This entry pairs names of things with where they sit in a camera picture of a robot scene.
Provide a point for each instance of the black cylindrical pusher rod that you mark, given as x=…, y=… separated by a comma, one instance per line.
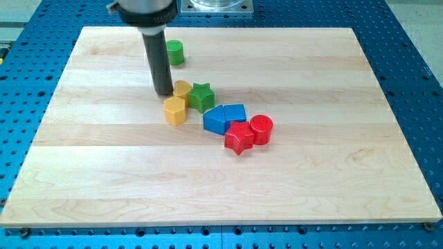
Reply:
x=157, y=56

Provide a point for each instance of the green cylinder block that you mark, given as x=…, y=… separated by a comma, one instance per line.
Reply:
x=175, y=52

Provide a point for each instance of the light wooden board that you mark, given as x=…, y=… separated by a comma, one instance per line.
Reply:
x=104, y=156

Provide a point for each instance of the yellow heart block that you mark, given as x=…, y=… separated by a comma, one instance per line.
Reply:
x=181, y=90

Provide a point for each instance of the yellow hexagon block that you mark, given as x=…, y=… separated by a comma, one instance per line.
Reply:
x=175, y=110

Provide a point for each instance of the green star block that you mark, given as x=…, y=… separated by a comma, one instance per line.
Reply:
x=201, y=97

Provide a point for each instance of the blue cube block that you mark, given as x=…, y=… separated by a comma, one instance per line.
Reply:
x=234, y=112

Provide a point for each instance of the blue perforated table plate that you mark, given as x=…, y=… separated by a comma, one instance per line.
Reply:
x=37, y=58

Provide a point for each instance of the red star block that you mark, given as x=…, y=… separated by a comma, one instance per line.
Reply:
x=239, y=137

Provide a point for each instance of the red cylinder block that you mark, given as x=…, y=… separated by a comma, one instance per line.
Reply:
x=262, y=127

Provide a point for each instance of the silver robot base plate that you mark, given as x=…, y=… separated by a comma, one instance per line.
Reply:
x=217, y=6

